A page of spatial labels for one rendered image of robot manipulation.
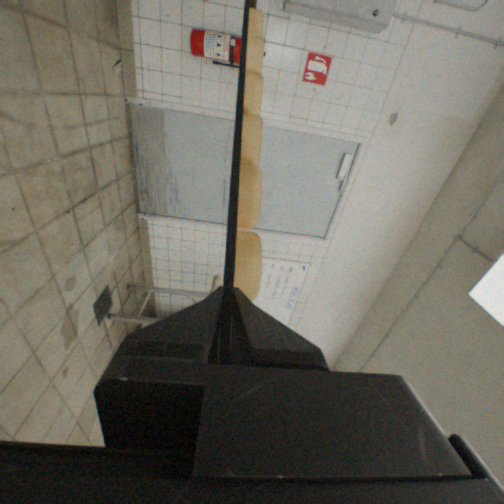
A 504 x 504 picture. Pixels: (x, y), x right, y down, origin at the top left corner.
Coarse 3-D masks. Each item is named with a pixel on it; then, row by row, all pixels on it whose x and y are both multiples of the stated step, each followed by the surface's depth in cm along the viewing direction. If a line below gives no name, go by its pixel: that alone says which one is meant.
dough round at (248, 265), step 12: (240, 240) 15; (252, 240) 15; (240, 252) 14; (252, 252) 15; (240, 264) 14; (252, 264) 14; (240, 276) 14; (252, 276) 14; (240, 288) 15; (252, 288) 15; (252, 300) 16
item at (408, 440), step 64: (192, 320) 7; (128, 384) 4; (192, 384) 5; (256, 384) 5; (320, 384) 5; (384, 384) 5; (192, 448) 6; (256, 448) 4; (320, 448) 4; (384, 448) 4; (448, 448) 4
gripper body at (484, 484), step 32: (0, 448) 4; (32, 448) 4; (64, 448) 4; (96, 448) 4; (128, 448) 4; (0, 480) 3; (32, 480) 3; (64, 480) 3; (96, 480) 3; (128, 480) 3; (160, 480) 3; (192, 480) 3; (448, 480) 4; (480, 480) 4
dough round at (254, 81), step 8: (248, 72) 21; (256, 72) 21; (248, 80) 21; (256, 80) 21; (248, 88) 21; (256, 88) 21; (248, 96) 21; (256, 96) 21; (248, 104) 21; (256, 104) 21; (248, 112) 22; (256, 112) 22
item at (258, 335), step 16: (240, 304) 9; (240, 320) 8; (256, 320) 8; (272, 320) 8; (240, 336) 8; (256, 336) 6; (272, 336) 6; (288, 336) 7; (240, 352) 7; (256, 352) 5; (272, 352) 6; (288, 352) 6; (304, 352) 6; (320, 352) 6; (288, 368) 5; (304, 368) 5; (320, 368) 5
